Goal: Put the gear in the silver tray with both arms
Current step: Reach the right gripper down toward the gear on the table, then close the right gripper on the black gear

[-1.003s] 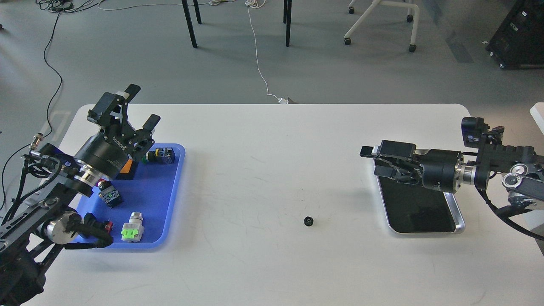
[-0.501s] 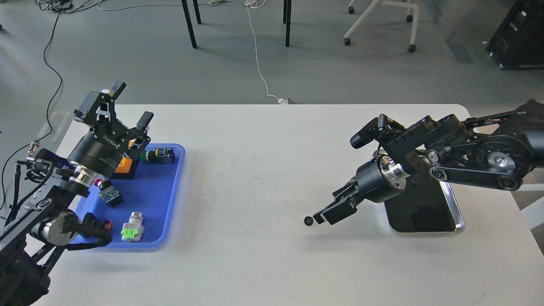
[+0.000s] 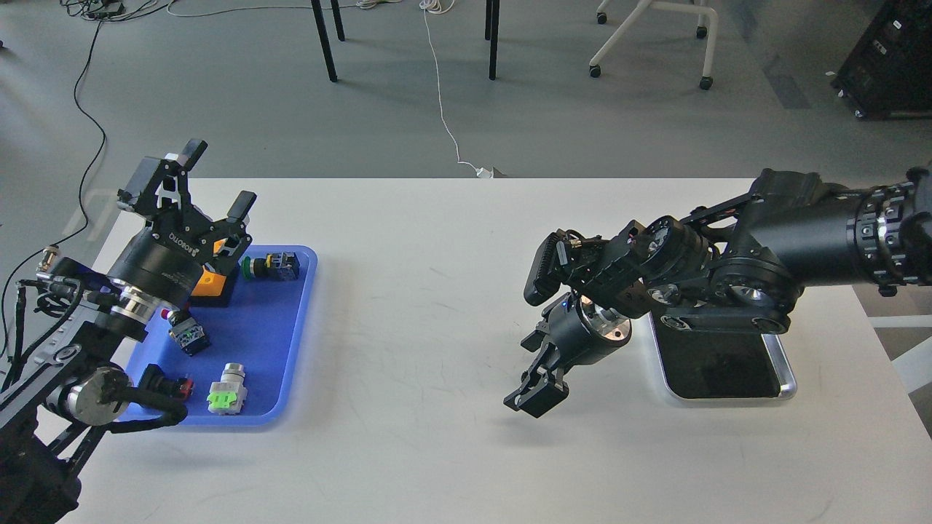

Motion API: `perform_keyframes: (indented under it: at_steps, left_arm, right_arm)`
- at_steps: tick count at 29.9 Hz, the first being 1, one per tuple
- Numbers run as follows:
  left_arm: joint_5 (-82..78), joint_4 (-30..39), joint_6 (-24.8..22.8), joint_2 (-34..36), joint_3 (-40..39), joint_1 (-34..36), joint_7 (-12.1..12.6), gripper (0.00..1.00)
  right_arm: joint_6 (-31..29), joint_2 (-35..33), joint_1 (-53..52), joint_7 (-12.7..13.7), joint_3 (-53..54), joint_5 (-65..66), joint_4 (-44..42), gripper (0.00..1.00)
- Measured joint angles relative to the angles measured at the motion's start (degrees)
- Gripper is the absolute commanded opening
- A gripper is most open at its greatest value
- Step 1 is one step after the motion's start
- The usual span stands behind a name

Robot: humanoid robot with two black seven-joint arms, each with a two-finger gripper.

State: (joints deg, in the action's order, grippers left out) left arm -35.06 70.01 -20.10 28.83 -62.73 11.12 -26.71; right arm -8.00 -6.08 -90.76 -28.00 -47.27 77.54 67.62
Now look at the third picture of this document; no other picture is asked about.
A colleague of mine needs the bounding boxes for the blue green switch component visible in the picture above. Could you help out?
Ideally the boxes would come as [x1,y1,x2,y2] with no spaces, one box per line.
[160,306,212,356]

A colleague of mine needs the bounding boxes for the silver metal tray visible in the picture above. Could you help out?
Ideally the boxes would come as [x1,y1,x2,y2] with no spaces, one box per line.
[649,313,797,407]

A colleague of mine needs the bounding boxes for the green and silver push button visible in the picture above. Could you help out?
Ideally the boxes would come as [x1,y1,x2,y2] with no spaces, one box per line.
[207,362,248,416]

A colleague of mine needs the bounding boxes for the blue plastic tray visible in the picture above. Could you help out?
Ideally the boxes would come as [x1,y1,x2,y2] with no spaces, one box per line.
[125,245,317,428]

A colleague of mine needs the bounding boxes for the white rolling chair base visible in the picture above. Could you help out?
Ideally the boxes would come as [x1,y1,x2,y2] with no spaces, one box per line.
[587,1,720,92]

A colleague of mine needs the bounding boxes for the black red push button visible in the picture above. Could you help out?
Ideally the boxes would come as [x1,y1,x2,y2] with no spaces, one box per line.
[138,362,195,402]

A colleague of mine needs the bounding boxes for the white cable on floor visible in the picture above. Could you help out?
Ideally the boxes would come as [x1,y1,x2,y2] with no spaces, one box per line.
[419,0,496,178]

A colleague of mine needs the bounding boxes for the black table legs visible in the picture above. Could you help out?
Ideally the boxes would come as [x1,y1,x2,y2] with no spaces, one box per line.
[311,0,502,83]

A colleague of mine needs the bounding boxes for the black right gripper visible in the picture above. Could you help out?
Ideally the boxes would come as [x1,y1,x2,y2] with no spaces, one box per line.
[503,293,632,418]

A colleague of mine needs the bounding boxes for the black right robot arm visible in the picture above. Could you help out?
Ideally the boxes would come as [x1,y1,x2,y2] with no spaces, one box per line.
[503,167,930,418]

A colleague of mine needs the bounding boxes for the black equipment case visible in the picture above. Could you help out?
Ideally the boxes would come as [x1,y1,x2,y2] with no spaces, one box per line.
[830,1,931,120]

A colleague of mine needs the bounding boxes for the orange block on black base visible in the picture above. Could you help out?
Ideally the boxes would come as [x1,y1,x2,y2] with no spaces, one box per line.
[187,260,240,308]

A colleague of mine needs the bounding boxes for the black cable on floor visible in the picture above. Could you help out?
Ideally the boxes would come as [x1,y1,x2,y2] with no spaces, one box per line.
[0,0,170,362]

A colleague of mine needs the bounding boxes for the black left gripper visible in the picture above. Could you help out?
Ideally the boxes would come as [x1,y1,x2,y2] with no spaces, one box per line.
[108,139,257,306]

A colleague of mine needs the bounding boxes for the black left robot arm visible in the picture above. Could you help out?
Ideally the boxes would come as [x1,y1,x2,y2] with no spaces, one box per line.
[1,139,256,523]

